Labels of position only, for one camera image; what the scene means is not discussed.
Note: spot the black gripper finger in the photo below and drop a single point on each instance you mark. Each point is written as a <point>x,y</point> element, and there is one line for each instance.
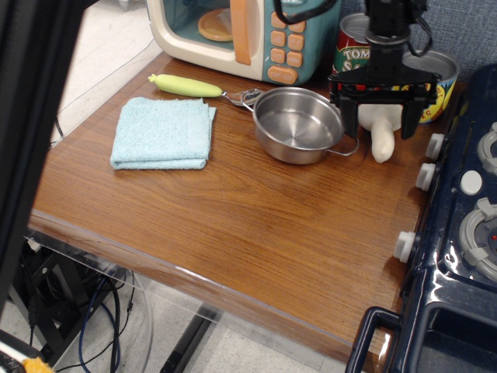
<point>410,116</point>
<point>349,113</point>

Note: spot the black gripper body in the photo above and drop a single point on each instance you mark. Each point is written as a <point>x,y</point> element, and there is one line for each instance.
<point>384,78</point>

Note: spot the plush mushroom toy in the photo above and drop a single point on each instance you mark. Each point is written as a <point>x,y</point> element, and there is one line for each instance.
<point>382,121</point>

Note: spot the stainless steel pot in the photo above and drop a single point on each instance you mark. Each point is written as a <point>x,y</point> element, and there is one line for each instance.
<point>296,125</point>

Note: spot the light blue folded towel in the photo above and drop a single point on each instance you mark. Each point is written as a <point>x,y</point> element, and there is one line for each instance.
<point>163,134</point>

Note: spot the tomato sauce can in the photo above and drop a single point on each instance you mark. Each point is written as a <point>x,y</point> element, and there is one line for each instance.
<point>352,49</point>

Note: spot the pineapple slices can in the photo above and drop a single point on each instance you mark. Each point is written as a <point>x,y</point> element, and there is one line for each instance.
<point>447,68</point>

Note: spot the toy microwave oven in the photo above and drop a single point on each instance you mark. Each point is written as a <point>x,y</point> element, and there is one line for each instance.
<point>244,38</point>

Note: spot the dark blue toy stove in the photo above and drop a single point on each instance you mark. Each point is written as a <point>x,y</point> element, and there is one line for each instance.
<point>447,321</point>

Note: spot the yellow object at corner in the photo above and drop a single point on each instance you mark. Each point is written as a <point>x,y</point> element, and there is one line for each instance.
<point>36,365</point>

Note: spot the spoon with green handle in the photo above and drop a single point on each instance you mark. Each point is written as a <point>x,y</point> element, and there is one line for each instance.
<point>194,88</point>

